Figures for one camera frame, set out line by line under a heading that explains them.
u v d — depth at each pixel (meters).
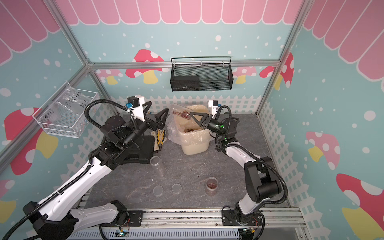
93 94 0.76
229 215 0.74
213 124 0.68
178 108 0.73
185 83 0.91
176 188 0.84
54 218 0.39
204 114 0.69
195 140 0.77
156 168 0.90
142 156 0.86
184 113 0.75
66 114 0.73
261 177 0.47
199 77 0.91
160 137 1.06
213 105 0.70
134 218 0.74
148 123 0.54
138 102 0.50
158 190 0.83
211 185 0.82
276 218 0.76
